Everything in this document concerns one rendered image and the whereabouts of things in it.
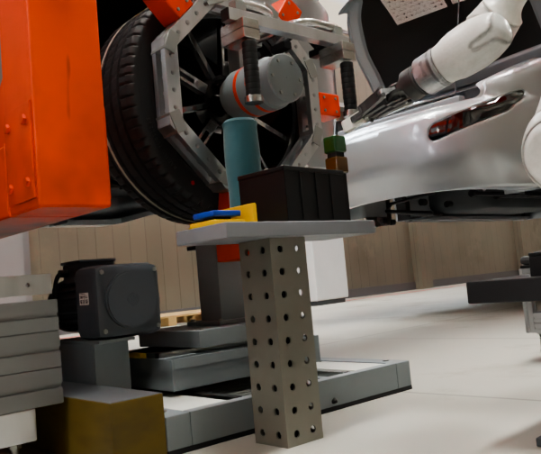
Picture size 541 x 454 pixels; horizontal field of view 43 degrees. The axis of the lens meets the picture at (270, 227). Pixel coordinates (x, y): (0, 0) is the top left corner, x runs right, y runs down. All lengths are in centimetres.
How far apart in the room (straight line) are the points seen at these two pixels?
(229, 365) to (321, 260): 629
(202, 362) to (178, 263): 595
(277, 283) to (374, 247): 885
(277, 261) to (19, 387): 58
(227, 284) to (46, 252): 500
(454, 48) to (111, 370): 107
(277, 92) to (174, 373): 74
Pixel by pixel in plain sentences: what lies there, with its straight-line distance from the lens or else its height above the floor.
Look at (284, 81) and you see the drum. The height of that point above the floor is 84.
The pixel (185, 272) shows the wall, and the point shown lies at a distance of 769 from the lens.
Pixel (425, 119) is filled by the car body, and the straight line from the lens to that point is 433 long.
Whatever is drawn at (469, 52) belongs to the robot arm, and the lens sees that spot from 152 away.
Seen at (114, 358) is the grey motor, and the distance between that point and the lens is 172.
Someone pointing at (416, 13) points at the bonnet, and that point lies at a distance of 541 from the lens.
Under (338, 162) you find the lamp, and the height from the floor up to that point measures 59.
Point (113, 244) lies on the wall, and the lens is 721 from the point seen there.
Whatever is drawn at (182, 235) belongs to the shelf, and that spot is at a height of 44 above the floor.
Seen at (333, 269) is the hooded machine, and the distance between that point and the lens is 819.
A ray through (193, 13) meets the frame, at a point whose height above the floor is 104.
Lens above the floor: 33
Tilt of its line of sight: 5 degrees up
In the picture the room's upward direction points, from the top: 5 degrees counter-clockwise
